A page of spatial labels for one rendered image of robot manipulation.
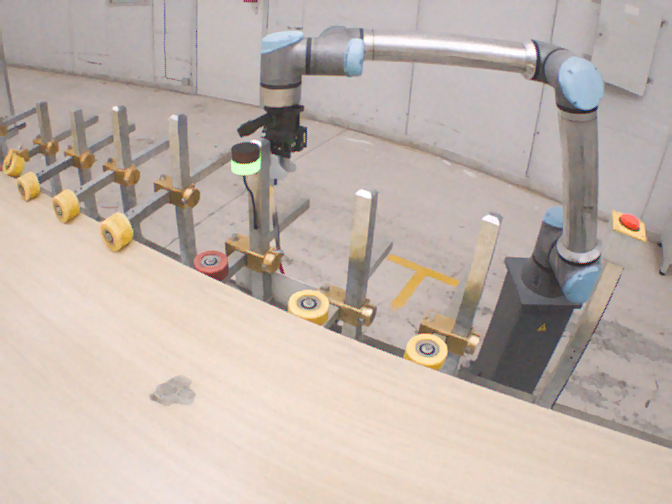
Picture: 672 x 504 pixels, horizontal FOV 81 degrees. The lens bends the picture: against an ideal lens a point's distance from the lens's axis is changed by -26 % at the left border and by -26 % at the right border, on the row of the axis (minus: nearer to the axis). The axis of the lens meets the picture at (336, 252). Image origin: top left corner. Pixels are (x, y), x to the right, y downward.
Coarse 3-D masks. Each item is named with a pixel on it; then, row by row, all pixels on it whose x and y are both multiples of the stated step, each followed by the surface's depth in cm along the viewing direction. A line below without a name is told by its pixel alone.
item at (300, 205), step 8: (296, 200) 141; (304, 200) 141; (288, 208) 137; (296, 208) 137; (304, 208) 141; (280, 216) 134; (288, 216) 134; (296, 216) 138; (272, 224) 130; (280, 224) 131; (288, 224) 135; (272, 232) 129; (280, 232) 133; (232, 256) 119; (240, 256) 119; (232, 264) 116; (240, 264) 119; (232, 272) 117; (224, 280) 114
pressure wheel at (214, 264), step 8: (200, 256) 110; (208, 256) 111; (216, 256) 111; (224, 256) 111; (200, 264) 108; (208, 264) 109; (216, 264) 109; (224, 264) 109; (200, 272) 107; (208, 272) 106; (216, 272) 107; (224, 272) 109
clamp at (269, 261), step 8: (240, 240) 122; (248, 240) 123; (232, 248) 121; (240, 248) 120; (248, 248) 120; (272, 248) 121; (248, 256) 120; (256, 256) 118; (264, 256) 118; (272, 256) 118; (280, 256) 121; (248, 264) 121; (256, 264) 120; (264, 264) 118; (272, 264) 119; (264, 272) 121; (272, 272) 120
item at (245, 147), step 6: (240, 144) 101; (246, 144) 101; (252, 144) 101; (234, 150) 99; (240, 150) 99; (246, 150) 99; (252, 150) 99; (234, 162) 100; (252, 162) 100; (252, 174) 107; (258, 174) 106; (246, 186) 105; (252, 198) 109; (252, 204) 110
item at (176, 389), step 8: (176, 376) 81; (160, 384) 79; (168, 384) 78; (176, 384) 81; (184, 384) 81; (152, 392) 77; (160, 392) 78; (168, 392) 79; (176, 392) 78; (184, 392) 78; (192, 392) 80; (160, 400) 77; (168, 400) 77; (176, 400) 78; (184, 400) 78; (192, 400) 79
